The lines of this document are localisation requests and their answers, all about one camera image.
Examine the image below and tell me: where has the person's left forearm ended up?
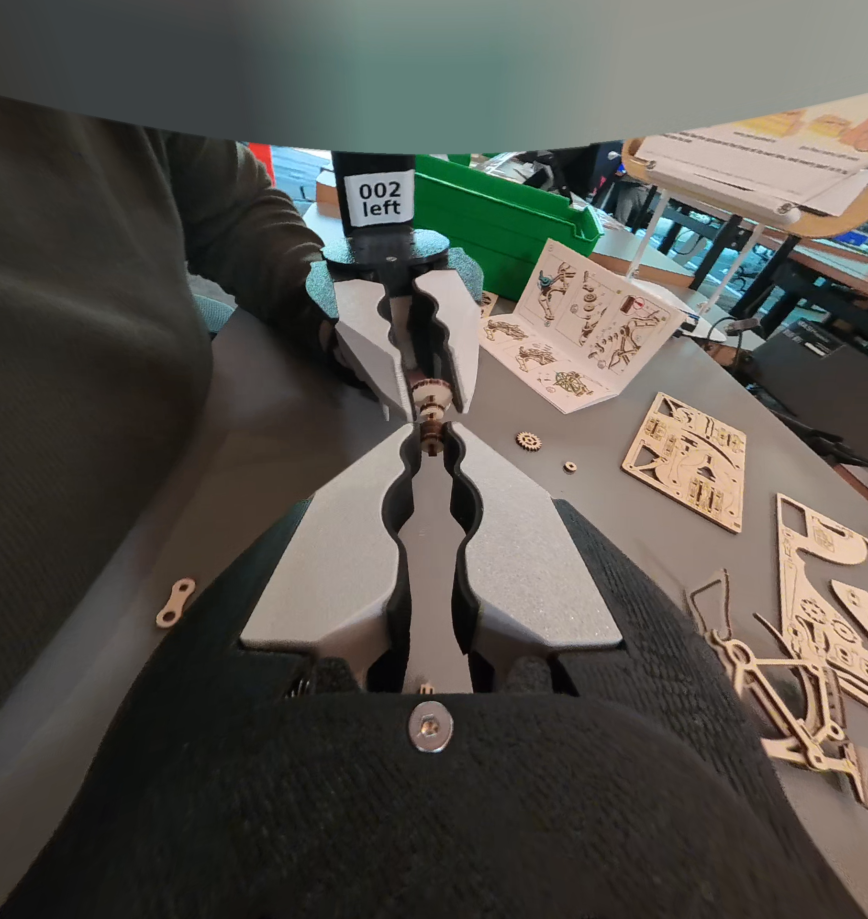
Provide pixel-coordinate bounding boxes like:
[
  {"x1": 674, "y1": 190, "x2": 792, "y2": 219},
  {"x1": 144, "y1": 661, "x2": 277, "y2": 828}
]
[{"x1": 165, "y1": 133, "x2": 334, "y2": 360}]

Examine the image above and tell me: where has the instruction board on easel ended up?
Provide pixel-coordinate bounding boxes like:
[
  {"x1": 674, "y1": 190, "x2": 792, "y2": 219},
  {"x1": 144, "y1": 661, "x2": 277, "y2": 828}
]
[{"x1": 621, "y1": 86, "x2": 868, "y2": 310}]

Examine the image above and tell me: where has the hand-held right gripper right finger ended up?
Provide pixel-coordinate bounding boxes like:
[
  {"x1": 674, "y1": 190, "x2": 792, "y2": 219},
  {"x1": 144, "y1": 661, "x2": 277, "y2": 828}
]
[{"x1": 441, "y1": 422, "x2": 625, "y2": 683}]

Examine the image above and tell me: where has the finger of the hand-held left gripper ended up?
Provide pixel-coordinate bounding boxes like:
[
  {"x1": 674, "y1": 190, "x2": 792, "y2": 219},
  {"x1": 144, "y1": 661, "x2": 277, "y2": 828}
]
[
  {"x1": 412, "y1": 268, "x2": 483, "y2": 415},
  {"x1": 332, "y1": 279, "x2": 415, "y2": 423}
]

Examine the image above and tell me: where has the large green plastic bin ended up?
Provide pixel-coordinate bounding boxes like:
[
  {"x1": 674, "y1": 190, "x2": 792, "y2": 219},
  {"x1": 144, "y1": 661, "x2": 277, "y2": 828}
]
[{"x1": 414, "y1": 154, "x2": 606, "y2": 303}]

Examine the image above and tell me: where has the black equipment box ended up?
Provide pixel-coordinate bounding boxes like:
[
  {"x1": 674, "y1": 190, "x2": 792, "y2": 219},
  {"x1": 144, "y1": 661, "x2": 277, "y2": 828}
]
[{"x1": 753, "y1": 316, "x2": 868, "y2": 439}]

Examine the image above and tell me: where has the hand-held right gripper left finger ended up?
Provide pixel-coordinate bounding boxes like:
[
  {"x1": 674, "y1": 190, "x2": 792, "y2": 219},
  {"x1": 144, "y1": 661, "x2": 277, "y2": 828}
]
[{"x1": 239, "y1": 424, "x2": 435, "y2": 682}]

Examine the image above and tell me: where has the wooden model frame assembly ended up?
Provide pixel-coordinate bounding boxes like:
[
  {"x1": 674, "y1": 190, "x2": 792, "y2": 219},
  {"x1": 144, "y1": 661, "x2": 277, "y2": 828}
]
[{"x1": 685, "y1": 571, "x2": 868, "y2": 808}]

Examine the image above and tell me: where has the flat wooden link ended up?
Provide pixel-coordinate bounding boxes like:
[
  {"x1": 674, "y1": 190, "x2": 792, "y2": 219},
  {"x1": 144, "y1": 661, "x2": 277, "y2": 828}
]
[{"x1": 154, "y1": 578, "x2": 197, "y2": 629}]

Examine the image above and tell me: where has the instruction booklet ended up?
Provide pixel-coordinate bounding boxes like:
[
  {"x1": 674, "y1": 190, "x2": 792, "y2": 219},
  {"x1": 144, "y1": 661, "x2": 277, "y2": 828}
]
[{"x1": 480, "y1": 238, "x2": 690, "y2": 415}]

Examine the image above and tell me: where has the laser-cut wooden parts sheet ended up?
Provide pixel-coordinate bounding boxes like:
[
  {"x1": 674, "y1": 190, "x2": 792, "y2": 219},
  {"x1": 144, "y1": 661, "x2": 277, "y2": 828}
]
[
  {"x1": 621, "y1": 391, "x2": 747, "y2": 534},
  {"x1": 776, "y1": 493, "x2": 868, "y2": 726}
]

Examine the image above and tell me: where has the wooden axle assembly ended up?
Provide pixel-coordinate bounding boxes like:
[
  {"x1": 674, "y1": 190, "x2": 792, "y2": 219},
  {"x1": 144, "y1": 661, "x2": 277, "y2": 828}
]
[{"x1": 410, "y1": 377, "x2": 453, "y2": 457}]

